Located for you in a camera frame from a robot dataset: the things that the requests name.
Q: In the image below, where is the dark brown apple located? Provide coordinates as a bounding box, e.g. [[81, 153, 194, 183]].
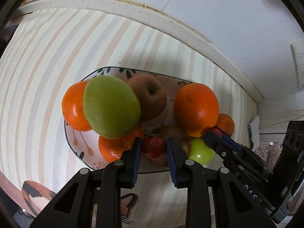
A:
[[154, 126, 191, 156]]

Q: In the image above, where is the red cherry tomato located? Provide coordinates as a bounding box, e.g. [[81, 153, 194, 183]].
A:
[[211, 128, 223, 138], [142, 135, 166, 160]]

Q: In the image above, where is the green apple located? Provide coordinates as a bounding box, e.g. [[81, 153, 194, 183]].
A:
[[188, 137, 215, 165], [83, 76, 141, 139]]

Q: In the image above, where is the mandarin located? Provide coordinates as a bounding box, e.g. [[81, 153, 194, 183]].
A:
[[61, 80, 92, 132], [98, 126, 145, 163]]

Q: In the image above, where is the small dark orange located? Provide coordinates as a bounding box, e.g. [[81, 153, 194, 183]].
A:
[[215, 113, 234, 137]]

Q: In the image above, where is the large orange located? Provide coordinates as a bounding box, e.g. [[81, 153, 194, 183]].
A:
[[173, 83, 219, 137]]

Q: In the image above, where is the floral oval ceramic plate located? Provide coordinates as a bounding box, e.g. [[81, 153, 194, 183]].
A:
[[63, 66, 226, 174]]

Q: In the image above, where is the striped cat print table mat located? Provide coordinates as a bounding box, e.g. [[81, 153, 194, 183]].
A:
[[1, 8, 257, 216]]

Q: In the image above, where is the white wall socket panel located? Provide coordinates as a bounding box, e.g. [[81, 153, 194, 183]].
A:
[[291, 40, 304, 90]]

